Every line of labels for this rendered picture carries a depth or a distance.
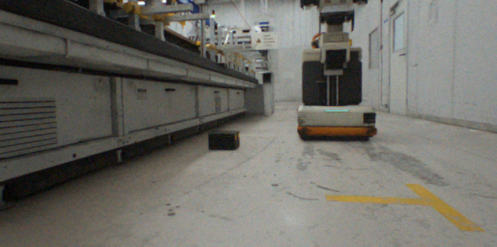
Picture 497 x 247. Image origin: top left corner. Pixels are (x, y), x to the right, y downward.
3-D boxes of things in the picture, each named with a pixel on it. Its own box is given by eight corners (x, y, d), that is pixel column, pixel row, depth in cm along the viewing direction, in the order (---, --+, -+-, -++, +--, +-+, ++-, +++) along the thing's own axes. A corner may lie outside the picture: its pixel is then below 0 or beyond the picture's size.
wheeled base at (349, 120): (297, 127, 289) (297, 104, 288) (359, 128, 277) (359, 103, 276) (296, 137, 223) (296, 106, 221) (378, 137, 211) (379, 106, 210)
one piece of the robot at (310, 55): (302, 115, 280) (301, 34, 275) (356, 115, 270) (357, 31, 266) (302, 117, 247) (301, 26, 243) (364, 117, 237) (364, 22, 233)
